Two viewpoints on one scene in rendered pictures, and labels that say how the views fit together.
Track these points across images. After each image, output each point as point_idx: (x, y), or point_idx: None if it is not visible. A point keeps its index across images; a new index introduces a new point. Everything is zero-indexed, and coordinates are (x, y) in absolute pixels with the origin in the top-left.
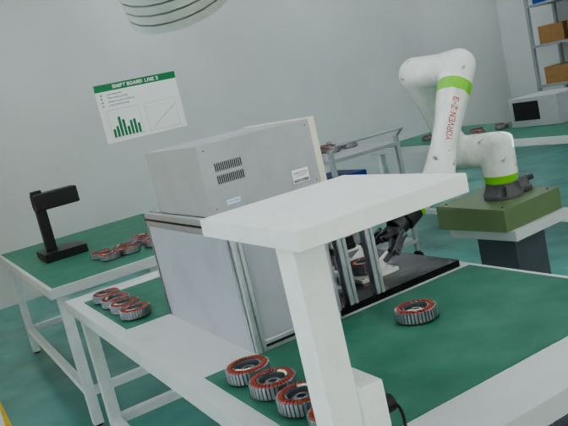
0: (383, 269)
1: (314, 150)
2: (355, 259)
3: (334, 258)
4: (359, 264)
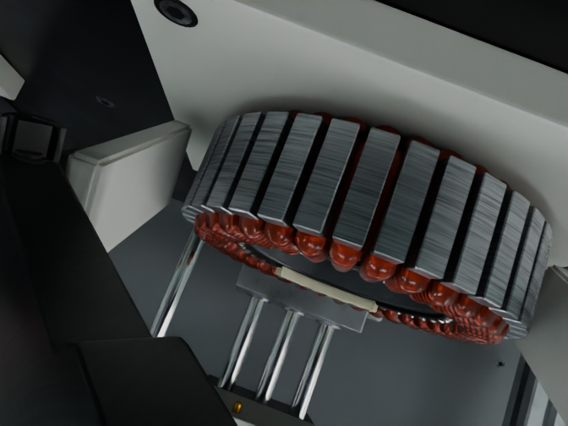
0: (559, 214)
1: None
2: (196, 233)
3: (176, 307)
4: (383, 316)
